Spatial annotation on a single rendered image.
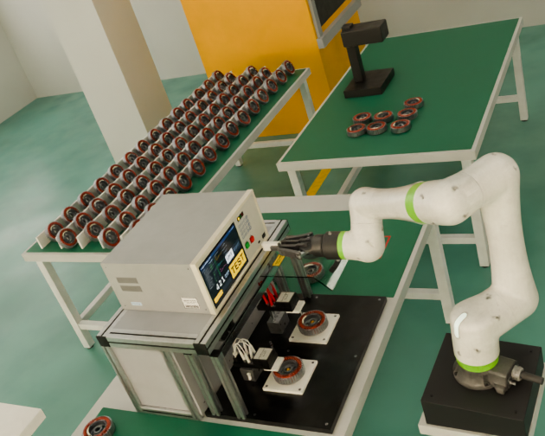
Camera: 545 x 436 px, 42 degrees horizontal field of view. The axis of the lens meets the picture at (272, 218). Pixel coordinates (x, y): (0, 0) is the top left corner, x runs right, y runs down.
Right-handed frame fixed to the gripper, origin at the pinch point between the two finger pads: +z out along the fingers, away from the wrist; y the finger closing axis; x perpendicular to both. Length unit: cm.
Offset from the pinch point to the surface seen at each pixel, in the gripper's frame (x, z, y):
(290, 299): -25.8, 2.1, 2.2
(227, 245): 8.0, 9.7, -10.3
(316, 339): -39.7, -6.2, -3.0
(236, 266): -1.1, 9.7, -9.7
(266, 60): -49, 165, 327
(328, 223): -43, 18, 76
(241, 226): 7.7, 9.7, 1.1
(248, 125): -43, 115, 190
